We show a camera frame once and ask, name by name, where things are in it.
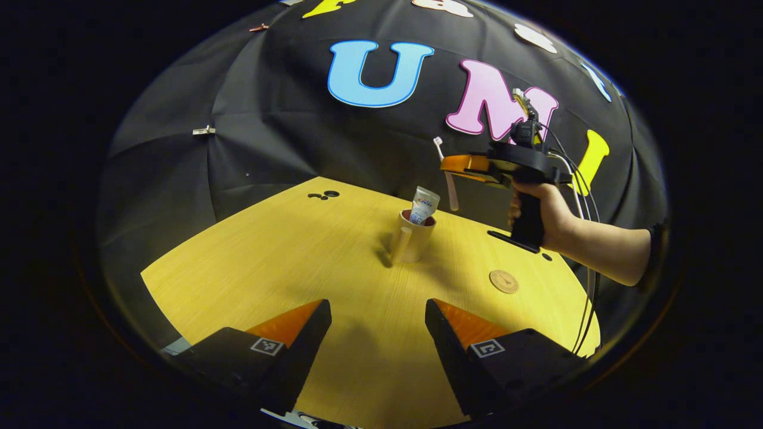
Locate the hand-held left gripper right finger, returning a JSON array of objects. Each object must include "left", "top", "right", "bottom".
[{"left": 425, "top": 298, "right": 588, "bottom": 418}]

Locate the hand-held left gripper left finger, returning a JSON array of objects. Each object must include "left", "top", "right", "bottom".
[{"left": 173, "top": 299, "right": 332, "bottom": 416}]

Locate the white toothbrush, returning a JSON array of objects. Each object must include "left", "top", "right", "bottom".
[{"left": 433, "top": 137, "right": 460, "bottom": 212}]

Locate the white toothpaste tube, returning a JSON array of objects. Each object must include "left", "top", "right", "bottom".
[{"left": 410, "top": 186, "right": 441, "bottom": 226}]

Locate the round wooden coaster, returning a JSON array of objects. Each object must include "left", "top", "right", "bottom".
[{"left": 489, "top": 270, "right": 519, "bottom": 294}]

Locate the beige cup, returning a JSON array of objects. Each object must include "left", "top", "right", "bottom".
[{"left": 390, "top": 209, "right": 437, "bottom": 264}]

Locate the wooden desktop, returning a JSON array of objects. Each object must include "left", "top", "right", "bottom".
[{"left": 141, "top": 176, "right": 601, "bottom": 429}]

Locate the black backdrop cloth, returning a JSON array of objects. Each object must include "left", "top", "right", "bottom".
[{"left": 98, "top": 0, "right": 671, "bottom": 334}]

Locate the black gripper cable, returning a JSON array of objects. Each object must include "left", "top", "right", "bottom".
[{"left": 545, "top": 122, "right": 600, "bottom": 356}]

